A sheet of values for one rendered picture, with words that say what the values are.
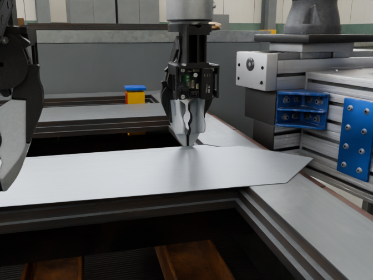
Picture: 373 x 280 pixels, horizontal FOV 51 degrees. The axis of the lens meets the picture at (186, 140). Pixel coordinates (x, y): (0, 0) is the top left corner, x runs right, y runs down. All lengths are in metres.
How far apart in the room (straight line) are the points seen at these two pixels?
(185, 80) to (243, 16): 10.85
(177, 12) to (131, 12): 8.77
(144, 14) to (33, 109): 9.14
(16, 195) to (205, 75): 0.32
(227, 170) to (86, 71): 0.89
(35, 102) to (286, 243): 0.28
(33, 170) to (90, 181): 0.10
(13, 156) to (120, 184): 0.18
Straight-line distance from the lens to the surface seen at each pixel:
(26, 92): 0.37
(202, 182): 0.52
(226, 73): 1.46
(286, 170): 0.59
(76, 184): 0.54
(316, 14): 1.09
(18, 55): 0.37
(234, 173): 0.56
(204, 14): 0.63
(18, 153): 0.39
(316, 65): 1.08
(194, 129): 0.69
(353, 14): 13.53
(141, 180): 0.53
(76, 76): 1.37
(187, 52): 0.60
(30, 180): 0.57
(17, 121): 0.38
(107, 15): 9.23
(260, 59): 0.99
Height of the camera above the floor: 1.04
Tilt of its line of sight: 15 degrees down
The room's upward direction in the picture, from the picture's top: straight up
